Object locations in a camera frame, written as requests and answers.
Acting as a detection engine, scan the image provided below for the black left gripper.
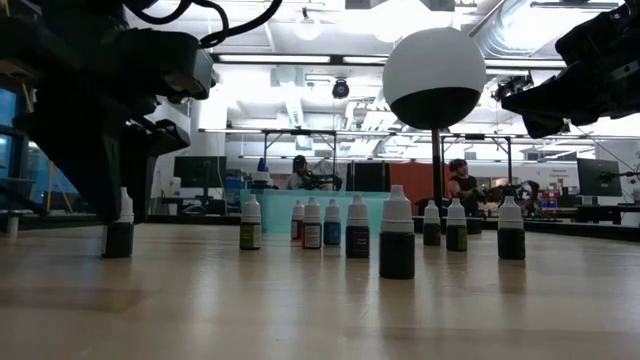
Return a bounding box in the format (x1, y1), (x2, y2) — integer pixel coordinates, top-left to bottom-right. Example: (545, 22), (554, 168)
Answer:
(17, 33), (192, 224)

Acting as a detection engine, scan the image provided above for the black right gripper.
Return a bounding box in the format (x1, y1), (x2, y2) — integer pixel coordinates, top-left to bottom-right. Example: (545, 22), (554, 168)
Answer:
(501, 58), (624, 139)

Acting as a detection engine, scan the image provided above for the small yellow-green dropper bottle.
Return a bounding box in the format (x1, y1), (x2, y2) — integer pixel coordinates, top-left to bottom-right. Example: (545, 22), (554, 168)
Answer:
(239, 193), (263, 251)

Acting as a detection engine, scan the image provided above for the small red white-label dropper bottle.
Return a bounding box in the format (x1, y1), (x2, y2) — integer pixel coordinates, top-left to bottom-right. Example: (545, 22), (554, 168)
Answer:
(301, 195), (324, 250)

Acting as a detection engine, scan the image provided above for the small purple dropper bottle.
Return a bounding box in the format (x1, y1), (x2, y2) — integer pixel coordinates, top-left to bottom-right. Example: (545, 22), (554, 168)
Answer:
(345, 193), (371, 260)

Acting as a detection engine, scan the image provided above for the small blue dropper bottle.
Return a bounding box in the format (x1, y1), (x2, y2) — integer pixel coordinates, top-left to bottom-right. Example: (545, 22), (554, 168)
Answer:
(322, 198), (343, 247)

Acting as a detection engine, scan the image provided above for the ceiling light strip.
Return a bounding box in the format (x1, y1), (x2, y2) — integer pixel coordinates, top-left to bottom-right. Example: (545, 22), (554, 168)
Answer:
(342, 55), (390, 65)
(483, 58), (569, 70)
(218, 53), (332, 65)

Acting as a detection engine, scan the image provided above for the black metal table stand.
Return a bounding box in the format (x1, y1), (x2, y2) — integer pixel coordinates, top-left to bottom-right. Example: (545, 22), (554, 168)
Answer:
(259, 128), (339, 191)
(439, 132), (515, 201)

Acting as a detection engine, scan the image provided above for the large blue window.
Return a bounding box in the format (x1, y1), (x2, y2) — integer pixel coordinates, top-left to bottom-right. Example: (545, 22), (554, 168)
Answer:
(0, 88), (81, 214)

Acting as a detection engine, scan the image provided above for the black computer monitor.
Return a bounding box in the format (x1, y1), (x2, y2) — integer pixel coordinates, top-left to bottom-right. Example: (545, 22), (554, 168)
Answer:
(173, 155), (228, 201)
(576, 157), (624, 199)

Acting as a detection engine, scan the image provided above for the person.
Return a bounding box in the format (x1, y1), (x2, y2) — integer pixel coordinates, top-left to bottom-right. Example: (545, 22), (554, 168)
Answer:
(446, 158), (480, 204)
(286, 154), (314, 191)

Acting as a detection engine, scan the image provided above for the white globe lamp black stand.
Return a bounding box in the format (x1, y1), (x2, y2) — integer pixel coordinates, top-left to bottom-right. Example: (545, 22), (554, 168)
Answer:
(382, 26), (488, 235)

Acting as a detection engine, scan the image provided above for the small dark green dropper bottle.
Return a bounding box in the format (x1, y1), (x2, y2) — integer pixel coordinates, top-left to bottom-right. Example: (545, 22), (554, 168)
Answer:
(496, 195), (527, 261)

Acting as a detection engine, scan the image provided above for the orange partition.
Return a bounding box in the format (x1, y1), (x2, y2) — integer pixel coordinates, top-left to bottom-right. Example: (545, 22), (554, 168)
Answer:
(388, 162), (451, 216)

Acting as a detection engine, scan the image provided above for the teal translucent plastic tray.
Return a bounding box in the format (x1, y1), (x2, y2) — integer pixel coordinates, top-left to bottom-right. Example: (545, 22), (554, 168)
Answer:
(239, 188), (392, 235)

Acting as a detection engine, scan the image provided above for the black display panel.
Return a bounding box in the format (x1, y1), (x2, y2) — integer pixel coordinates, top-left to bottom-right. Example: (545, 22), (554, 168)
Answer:
(346, 160), (391, 193)

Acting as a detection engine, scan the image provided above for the white round ceiling lamp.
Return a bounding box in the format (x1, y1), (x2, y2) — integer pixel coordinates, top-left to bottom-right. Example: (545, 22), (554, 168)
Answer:
(293, 13), (322, 42)

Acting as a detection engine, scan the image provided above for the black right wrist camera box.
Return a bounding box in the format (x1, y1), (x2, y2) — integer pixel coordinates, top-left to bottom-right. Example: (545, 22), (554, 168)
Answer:
(555, 22), (604, 69)

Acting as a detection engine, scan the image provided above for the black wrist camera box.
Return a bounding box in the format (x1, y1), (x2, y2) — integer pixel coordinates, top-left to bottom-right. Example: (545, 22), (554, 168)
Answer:
(555, 22), (604, 69)
(119, 30), (219, 102)

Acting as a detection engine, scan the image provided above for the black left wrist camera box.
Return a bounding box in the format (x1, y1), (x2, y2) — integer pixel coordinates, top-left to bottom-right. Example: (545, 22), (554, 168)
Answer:
(119, 30), (219, 102)

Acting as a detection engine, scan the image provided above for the small white post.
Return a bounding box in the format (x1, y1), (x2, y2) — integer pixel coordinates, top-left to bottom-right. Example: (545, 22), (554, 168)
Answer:
(4, 209), (22, 239)

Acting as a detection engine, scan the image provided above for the black left wrist camera cable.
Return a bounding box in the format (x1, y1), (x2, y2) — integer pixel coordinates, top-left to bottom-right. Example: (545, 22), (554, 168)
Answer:
(122, 0), (284, 50)

